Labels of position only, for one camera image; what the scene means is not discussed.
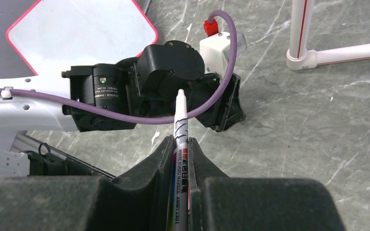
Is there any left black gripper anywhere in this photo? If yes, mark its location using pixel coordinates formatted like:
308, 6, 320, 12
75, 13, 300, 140
189, 73, 246, 132

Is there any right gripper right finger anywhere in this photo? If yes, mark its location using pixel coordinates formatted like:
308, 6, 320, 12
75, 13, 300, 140
188, 138, 345, 231

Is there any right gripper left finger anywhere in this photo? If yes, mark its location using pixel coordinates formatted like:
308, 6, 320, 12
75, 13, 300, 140
0, 136, 173, 231

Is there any white whiteboard marker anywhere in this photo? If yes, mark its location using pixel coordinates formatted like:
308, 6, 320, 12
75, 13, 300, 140
167, 89, 189, 231

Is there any whiteboard with red frame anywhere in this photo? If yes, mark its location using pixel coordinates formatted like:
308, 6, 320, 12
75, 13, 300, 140
6, 0, 158, 75

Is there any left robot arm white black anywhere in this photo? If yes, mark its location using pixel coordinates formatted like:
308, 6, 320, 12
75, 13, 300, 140
0, 37, 246, 132

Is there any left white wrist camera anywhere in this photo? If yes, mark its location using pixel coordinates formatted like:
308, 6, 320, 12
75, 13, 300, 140
199, 19, 230, 78

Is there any white PVC pipe frame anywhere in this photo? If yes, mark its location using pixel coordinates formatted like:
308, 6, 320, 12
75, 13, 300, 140
286, 0, 370, 71

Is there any aluminium extrusion frame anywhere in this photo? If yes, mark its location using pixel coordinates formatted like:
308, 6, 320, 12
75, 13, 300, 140
0, 133, 30, 178

